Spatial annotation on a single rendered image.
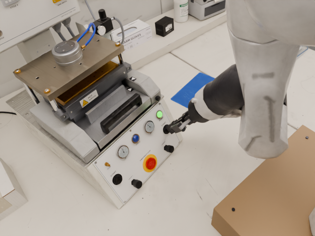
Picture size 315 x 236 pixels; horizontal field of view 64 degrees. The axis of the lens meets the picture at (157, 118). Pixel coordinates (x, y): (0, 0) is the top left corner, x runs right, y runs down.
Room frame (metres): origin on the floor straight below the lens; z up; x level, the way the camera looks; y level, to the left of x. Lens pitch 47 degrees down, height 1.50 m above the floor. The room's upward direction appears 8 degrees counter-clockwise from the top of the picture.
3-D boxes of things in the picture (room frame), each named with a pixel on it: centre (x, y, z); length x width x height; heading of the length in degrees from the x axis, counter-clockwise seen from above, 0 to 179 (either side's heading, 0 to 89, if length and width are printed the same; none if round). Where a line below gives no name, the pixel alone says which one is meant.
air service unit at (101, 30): (0.90, 0.16, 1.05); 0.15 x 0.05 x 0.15; 134
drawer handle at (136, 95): (0.52, 0.10, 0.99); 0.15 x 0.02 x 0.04; 134
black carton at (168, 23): (1.29, -0.11, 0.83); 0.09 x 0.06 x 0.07; 132
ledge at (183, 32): (1.33, -0.10, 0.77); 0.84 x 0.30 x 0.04; 122
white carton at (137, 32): (1.23, 0.09, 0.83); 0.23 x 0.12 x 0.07; 123
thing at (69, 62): (0.69, 0.24, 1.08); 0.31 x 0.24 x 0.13; 134
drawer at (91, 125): (0.62, 0.20, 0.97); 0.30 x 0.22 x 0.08; 44
